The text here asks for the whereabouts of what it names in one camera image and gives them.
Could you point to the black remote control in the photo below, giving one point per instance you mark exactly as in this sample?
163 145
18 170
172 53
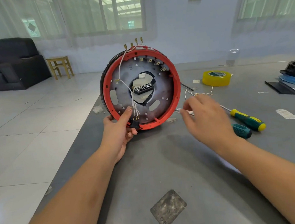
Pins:
143 88

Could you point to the black flat plate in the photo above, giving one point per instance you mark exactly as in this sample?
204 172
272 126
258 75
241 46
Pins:
282 87

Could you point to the narrow white tape strip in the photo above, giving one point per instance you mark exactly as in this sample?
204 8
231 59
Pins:
287 114

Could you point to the red round appliance base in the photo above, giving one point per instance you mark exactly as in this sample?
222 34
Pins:
108 101

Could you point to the yellow tape roll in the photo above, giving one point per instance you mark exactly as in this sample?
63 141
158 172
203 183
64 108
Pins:
209 82

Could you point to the black armchair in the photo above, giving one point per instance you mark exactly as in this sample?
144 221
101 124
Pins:
13 62

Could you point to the person's right forearm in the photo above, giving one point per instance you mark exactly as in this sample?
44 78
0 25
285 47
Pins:
275 182

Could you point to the person's left forearm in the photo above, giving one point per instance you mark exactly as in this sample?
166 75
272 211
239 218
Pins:
68 208

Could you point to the person's left hand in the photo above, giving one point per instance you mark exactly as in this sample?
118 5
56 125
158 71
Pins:
116 138

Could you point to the person's right hand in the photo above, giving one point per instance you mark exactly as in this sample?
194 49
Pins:
209 121

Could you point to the small wooden stool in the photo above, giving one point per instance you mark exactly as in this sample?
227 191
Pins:
59 60

